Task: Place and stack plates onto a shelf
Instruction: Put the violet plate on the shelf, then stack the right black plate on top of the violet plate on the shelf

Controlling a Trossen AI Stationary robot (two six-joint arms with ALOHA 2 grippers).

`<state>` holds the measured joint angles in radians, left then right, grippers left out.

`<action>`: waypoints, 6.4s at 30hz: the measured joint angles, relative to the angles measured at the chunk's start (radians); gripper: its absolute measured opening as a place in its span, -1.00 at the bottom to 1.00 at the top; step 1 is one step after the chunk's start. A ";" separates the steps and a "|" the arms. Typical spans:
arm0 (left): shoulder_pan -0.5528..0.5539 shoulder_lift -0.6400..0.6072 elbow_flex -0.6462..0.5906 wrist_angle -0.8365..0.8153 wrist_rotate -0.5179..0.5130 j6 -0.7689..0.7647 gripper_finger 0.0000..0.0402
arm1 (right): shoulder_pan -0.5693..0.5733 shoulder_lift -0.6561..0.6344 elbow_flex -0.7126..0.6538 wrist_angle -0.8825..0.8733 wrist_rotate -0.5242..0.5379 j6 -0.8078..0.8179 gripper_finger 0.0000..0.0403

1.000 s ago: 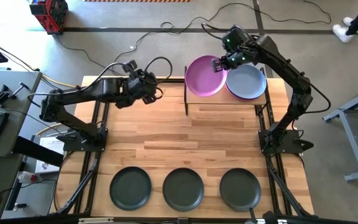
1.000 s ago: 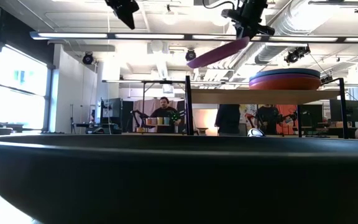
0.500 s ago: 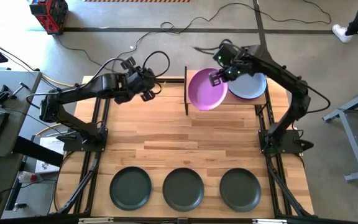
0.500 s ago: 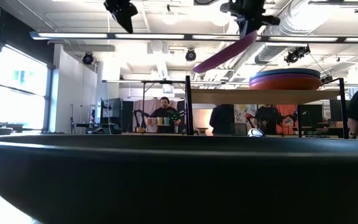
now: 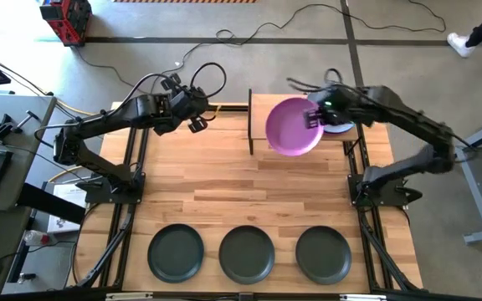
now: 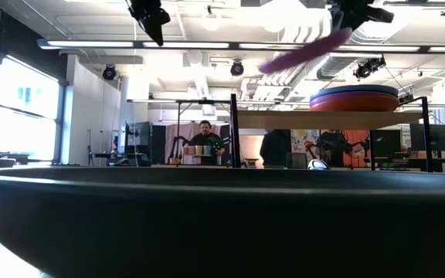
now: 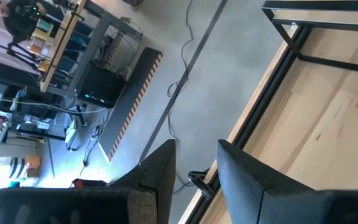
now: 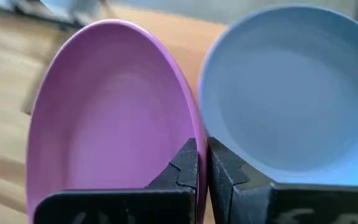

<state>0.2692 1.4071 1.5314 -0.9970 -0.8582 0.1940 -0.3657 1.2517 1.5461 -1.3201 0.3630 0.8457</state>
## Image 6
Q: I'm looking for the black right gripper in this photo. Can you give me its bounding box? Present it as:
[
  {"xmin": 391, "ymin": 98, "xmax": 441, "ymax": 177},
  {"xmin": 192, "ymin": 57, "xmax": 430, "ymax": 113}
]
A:
[{"xmin": 328, "ymin": 0, "xmax": 396, "ymax": 32}]

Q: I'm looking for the orange plate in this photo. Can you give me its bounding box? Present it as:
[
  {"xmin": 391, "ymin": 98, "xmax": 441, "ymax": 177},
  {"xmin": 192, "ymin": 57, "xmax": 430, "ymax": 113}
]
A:
[{"xmin": 309, "ymin": 95, "xmax": 400, "ymax": 114}]

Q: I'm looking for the orange panel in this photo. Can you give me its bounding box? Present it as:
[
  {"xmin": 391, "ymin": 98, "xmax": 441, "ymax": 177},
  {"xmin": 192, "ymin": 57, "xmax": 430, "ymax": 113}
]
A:
[{"xmin": 341, "ymin": 129, "xmax": 371, "ymax": 168}]

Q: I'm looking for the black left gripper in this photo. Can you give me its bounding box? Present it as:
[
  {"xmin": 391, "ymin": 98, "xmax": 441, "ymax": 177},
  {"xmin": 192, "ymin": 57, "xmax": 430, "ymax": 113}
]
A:
[{"xmin": 125, "ymin": 0, "xmax": 172, "ymax": 47}]

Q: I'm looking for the colourful poster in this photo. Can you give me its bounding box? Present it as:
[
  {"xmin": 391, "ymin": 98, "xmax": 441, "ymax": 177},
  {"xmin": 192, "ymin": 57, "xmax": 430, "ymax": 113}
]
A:
[{"xmin": 291, "ymin": 129, "xmax": 321, "ymax": 163}]

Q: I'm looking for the black computer monitor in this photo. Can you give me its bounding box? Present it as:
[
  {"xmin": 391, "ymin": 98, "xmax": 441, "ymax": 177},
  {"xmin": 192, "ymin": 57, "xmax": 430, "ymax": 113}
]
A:
[
  {"xmin": 124, "ymin": 121, "xmax": 152, "ymax": 155},
  {"xmin": 369, "ymin": 129, "xmax": 403, "ymax": 159},
  {"xmin": 409, "ymin": 123, "xmax": 445, "ymax": 153}
]

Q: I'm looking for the purple plate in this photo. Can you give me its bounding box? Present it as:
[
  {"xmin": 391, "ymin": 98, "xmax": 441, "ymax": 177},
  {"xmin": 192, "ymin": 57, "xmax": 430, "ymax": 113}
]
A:
[
  {"xmin": 258, "ymin": 26, "xmax": 354, "ymax": 75},
  {"xmin": 309, "ymin": 90, "xmax": 400, "ymax": 104}
]

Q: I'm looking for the long ceiling light bar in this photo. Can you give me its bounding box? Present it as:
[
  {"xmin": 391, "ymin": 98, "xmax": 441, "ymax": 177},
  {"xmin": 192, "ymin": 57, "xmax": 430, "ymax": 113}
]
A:
[{"xmin": 36, "ymin": 37, "xmax": 445, "ymax": 54}]

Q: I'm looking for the black metal frame stand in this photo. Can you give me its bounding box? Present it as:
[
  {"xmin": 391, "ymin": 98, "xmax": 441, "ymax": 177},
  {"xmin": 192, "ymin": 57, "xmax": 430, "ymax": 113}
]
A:
[{"xmin": 127, "ymin": 98, "xmax": 233, "ymax": 167}]

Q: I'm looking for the person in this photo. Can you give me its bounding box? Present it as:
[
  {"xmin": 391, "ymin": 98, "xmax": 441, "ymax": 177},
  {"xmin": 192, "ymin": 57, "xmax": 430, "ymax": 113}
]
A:
[
  {"xmin": 314, "ymin": 130, "xmax": 354, "ymax": 168},
  {"xmin": 260, "ymin": 129, "xmax": 294, "ymax": 170},
  {"xmin": 186, "ymin": 119, "xmax": 226, "ymax": 166}
]

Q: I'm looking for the wooden shelf with black frame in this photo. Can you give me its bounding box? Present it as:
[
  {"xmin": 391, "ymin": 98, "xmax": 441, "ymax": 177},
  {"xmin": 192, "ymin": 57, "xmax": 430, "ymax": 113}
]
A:
[{"xmin": 229, "ymin": 93, "xmax": 436, "ymax": 174}]

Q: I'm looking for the grey office chair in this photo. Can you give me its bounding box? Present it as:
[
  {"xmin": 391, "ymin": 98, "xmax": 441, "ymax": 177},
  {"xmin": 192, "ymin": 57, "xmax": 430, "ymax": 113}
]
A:
[{"xmin": 290, "ymin": 152, "xmax": 308, "ymax": 170}]

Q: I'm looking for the black and white ball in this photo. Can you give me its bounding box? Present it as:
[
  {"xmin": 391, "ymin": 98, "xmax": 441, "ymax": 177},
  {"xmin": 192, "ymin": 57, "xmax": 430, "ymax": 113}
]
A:
[{"xmin": 307, "ymin": 158, "xmax": 331, "ymax": 171}]

